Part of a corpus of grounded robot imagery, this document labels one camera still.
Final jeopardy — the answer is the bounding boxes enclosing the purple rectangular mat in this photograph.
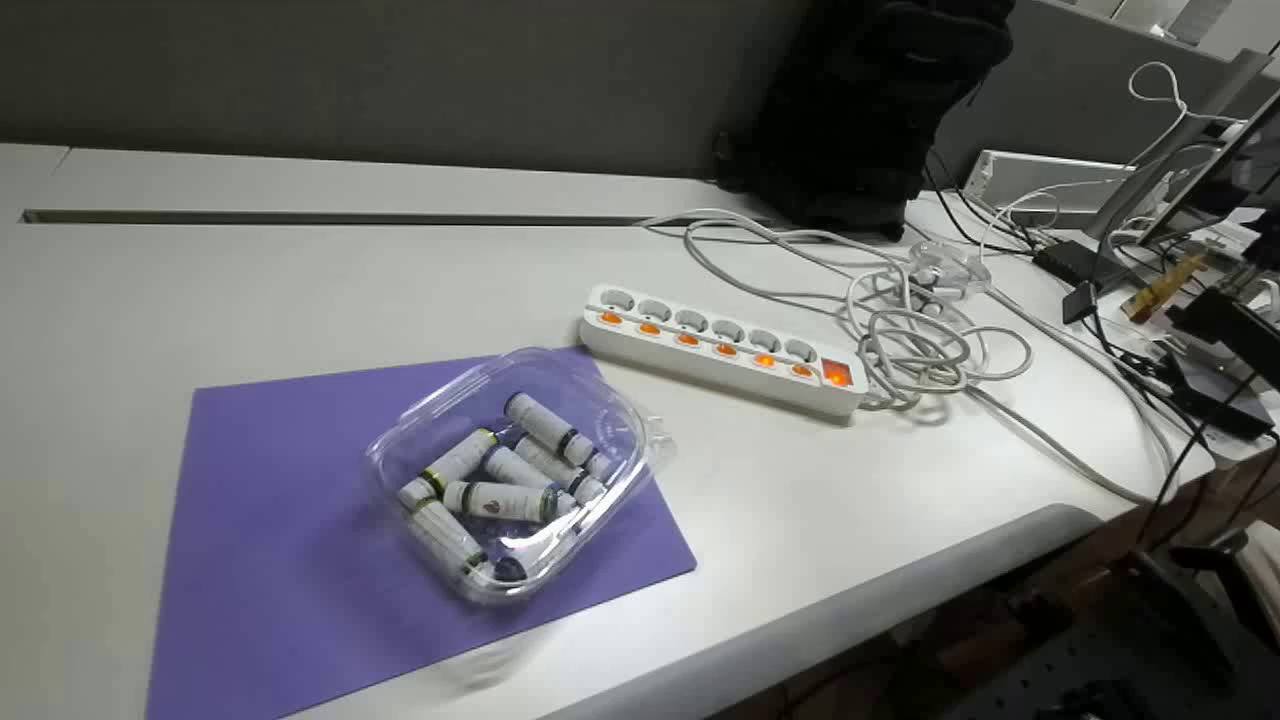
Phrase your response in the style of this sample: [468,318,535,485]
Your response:
[144,348,698,720]

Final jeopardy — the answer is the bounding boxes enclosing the white coiled power cable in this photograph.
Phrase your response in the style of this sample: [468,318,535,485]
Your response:
[642,211,1184,512]

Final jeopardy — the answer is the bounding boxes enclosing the white power strip orange switches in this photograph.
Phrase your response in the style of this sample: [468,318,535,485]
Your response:
[571,281,873,427]

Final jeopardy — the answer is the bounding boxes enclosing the clear plastic clamshell container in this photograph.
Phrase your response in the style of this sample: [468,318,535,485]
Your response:
[363,345,680,612]

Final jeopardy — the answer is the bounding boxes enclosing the white flat box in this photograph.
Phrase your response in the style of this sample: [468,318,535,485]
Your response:
[961,142,1140,227]

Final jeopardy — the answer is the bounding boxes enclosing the yellow wooden stick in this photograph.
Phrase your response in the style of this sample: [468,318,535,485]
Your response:
[1118,246,1215,323]

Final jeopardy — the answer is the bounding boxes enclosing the silver metal stand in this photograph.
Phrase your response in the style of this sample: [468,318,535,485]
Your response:
[1089,47,1280,251]

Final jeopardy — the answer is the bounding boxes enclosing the black clamp device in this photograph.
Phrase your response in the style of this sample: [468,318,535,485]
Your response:
[1170,282,1280,392]

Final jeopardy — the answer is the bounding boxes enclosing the white looped thin cable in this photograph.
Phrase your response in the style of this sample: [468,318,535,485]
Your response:
[1125,55,1203,151]

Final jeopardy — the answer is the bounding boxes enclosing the long black cable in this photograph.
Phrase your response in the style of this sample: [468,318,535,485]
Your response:
[928,186,1280,551]

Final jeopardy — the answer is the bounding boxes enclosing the white tube black cap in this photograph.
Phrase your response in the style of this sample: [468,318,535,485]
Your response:
[510,435,615,506]
[396,422,500,512]
[502,389,601,468]
[404,504,495,583]
[474,442,578,512]
[438,474,578,527]

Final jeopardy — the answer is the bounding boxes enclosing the black bag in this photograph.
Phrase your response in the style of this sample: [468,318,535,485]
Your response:
[707,0,1016,241]

